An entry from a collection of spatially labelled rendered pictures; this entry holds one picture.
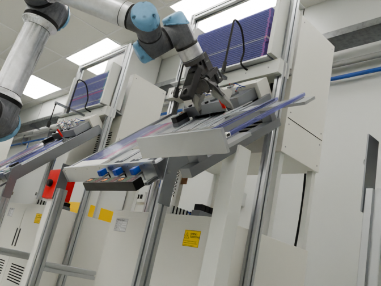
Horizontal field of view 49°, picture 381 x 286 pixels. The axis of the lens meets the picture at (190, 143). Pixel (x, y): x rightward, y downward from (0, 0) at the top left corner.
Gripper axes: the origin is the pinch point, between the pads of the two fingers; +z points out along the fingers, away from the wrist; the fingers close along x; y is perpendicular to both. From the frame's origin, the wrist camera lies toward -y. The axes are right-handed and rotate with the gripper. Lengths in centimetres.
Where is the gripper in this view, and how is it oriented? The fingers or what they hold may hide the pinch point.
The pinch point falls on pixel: (215, 113)
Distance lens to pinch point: 144.1
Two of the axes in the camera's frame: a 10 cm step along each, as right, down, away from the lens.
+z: 4.4, 8.2, 3.6
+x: -7.0, 0.7, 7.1
